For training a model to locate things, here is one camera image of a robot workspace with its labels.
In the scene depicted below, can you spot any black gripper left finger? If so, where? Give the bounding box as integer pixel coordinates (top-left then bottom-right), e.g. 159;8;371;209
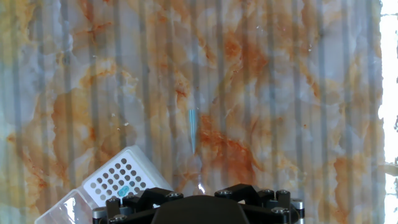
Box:
92;187;184;224

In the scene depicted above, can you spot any white pipette tip holder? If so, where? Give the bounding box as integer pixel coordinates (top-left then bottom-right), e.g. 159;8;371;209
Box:
81;145;174;208

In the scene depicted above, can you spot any clear plastic box lid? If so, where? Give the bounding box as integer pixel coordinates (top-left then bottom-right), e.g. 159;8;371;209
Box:
34;188;100;224

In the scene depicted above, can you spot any orange marble pattern sheet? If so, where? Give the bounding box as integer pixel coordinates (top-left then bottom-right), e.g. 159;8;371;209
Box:
0;0;386;224

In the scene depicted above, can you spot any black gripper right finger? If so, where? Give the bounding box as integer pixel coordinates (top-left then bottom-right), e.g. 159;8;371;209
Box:
214;183;305;224

